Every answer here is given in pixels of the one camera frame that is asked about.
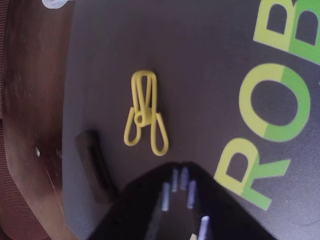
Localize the yellow wire clip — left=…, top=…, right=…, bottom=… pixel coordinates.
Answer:
left=123, top=69, right=170, bottom=157

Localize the grey mat with ROBO print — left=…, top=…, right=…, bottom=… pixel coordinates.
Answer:
left=61, top=0, right=320, bottom=240

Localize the clear plastic container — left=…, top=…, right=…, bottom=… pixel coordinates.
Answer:
left=41, top=0, right=68, bottom=10

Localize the black bow-tie shaped block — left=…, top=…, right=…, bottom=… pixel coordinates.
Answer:
left=74, top=129, right=116, bottom=205

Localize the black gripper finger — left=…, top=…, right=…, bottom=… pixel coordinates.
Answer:
left=86, top=162, right=181, bottom=240
left=180, top=161, right=276, bottom=240

